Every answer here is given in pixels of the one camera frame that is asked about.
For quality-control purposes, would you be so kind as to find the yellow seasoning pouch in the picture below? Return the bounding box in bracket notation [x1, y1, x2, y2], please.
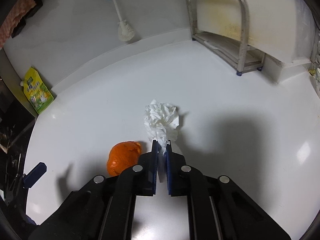
[20, 67, 54, 115]

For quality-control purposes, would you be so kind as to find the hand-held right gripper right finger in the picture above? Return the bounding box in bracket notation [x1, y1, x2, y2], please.
[165, 141, 292, 240]

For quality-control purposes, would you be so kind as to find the white cutting board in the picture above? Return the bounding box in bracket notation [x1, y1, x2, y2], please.
[195, 0, 315, 64]

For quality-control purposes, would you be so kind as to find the white tissue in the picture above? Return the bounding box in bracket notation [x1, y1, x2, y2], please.
[143, 99, 181, 183]

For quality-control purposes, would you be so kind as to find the white bottle brush blue tip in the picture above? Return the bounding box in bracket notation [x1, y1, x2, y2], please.
[104, 0, 137, 42]

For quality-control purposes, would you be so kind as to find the orange mandarin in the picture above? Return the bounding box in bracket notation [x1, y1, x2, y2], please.
[107, 141, 142, 180]

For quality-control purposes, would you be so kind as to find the black gas stove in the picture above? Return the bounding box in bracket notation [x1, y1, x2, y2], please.
[0, 50, 35, 205]

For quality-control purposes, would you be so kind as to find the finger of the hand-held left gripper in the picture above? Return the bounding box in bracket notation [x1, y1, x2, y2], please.
[22, 162, 47, 188]

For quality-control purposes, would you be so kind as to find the patterned paper bowl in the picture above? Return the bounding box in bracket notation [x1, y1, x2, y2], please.
[310, 67, 320, 93]

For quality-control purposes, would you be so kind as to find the metal cutting board rack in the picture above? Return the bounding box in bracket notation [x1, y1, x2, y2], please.
[186, 0, 265, 77]

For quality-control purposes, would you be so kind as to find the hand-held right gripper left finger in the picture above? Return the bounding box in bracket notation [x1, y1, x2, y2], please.
[29, 140, 159, 240]

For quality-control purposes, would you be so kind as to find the pink patterned cloth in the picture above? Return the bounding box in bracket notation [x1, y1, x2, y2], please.
[0, 0, 37, 48]

